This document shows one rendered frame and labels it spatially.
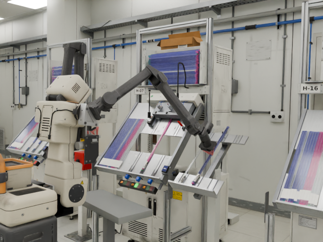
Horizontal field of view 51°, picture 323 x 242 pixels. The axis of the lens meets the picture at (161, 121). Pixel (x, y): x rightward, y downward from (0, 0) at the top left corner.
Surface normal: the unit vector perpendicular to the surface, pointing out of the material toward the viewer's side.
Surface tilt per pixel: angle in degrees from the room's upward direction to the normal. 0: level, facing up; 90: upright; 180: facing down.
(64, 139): 90
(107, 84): 90
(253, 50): 90
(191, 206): 90
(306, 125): 44
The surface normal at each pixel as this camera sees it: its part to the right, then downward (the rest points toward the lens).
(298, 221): -0.62, 0.03
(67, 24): 0.78, 0.04
